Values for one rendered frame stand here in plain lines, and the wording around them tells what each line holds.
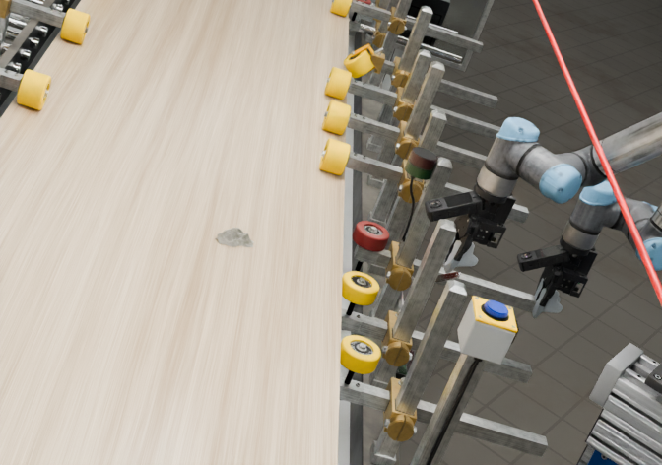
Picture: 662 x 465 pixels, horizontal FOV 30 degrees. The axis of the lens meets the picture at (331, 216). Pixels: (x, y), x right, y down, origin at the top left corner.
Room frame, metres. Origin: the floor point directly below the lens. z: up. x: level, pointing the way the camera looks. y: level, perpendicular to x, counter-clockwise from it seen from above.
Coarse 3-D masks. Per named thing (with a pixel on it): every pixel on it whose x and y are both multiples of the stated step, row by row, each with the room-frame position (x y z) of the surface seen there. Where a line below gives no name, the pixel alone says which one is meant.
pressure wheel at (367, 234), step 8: (360, 224) 2.51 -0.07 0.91; (368, 224) 2.53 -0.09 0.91; (376, 224) 2.55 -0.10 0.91; (360, 232) 2.48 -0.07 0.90; (368, 232) 2.49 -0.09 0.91; (376, 232) 2.51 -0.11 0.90; (384, 232) 2.52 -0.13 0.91; (360, 240) 2.48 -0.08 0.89; (368, 240) 2.47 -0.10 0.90; (376, 240) 2.48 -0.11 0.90; (384, 240) 2.49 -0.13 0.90; (368, 248) 2.47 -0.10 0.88; (376, 248) 2.48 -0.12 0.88; (360, 264) 2.51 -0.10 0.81
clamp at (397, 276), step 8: (392, 248) 2.53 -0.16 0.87; (392, 256) 2.50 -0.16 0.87; (392, 264) 2.46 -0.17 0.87; (392, 272) 2.45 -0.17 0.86; (400, 272) 2.44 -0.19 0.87; (408, 272) 2.45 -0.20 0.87; (392, 280) 2.44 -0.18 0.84; (400, 280) 2.45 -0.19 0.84; (408, 280) 2.44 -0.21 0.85; (392, 288) 2.44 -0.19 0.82; (400, 288) 2.44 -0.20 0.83
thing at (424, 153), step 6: (414, 150) 2.47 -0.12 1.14; (420, 150) 2.48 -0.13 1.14; (426, 150) 2.50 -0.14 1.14; (420, 156) 2.45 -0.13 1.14; (426, 156) 2.46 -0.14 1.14; (432, 156) 2.48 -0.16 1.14; (426, 180) 2.49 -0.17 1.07; (426, 186) 2.47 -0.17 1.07; (414, 198) 2.48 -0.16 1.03; (414, 204) 2.48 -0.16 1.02; (408, 222) 2.48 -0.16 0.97; (408, 228) 2.48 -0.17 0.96
